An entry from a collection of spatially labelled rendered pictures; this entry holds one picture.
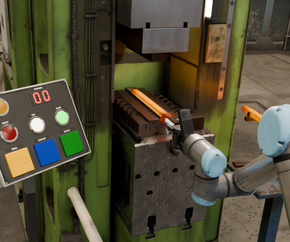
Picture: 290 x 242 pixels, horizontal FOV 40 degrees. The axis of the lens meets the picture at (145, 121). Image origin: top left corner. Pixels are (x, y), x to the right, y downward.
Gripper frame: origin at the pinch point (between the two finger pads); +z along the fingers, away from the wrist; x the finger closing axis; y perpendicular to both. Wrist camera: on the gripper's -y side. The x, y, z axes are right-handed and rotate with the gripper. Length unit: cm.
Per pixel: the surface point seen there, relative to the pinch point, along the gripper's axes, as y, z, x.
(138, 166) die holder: 18.5, -3.6, -13.9
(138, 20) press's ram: -38.9, 4.2, -14.4
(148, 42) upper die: -30.7, 4.0, -10.0
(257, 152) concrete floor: 103, 122, 162
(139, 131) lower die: 6.0, 2.8, -11.7
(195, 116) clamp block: 2.3, 3.7, 14.8
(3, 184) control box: 3, -26, -67
